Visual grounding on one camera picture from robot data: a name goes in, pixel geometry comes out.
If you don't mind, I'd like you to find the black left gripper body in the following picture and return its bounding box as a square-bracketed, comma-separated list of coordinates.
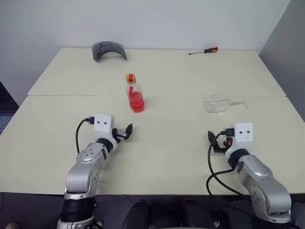
[111, 128, 127, 145]

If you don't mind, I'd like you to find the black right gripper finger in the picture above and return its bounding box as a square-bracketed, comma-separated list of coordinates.
[207, 130, 217, 145]
[213, 142, 226, 154]

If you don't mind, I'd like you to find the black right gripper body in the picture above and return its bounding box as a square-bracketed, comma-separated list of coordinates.
[222, 132, 234, 150]

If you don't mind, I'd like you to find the clear wine glass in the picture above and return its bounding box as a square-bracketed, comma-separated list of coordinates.
[202, 93, 249, 114]

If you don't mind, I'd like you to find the plastic bottle with red drink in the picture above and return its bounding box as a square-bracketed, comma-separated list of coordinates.
[124, 73, 146, 114]

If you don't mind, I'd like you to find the dark rounded shape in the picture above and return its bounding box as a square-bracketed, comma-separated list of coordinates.
[123, 199, 152, 229]

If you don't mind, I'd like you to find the grey baseball cap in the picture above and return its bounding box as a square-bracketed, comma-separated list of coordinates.
[91, 41, 128, 63]

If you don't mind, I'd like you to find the orange and black screwdriver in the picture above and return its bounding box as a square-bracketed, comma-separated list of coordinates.
[187, 46, 220, 56]

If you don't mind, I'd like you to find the grey partition panel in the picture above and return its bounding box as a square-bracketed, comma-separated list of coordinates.
[258, 0, 305, 97]

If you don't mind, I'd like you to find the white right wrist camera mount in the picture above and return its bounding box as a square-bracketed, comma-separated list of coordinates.
[225, 122, 254, 158]

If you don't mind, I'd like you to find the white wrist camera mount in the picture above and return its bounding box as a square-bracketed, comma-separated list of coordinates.
[225, 122, 254, 158]
[93, 114, 115, 144]

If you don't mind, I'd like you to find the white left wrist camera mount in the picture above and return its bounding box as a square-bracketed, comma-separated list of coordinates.
[93, 114, 115, 144]

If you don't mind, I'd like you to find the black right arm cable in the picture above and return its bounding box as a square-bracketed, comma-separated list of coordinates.
[205, 127, 251, 198]

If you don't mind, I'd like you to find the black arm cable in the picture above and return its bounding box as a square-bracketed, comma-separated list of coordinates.
[75, 115, 96, 155]
[205, 127, 251, 198]

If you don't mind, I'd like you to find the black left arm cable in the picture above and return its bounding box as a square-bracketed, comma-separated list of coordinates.
[75, 115, 96, 155]

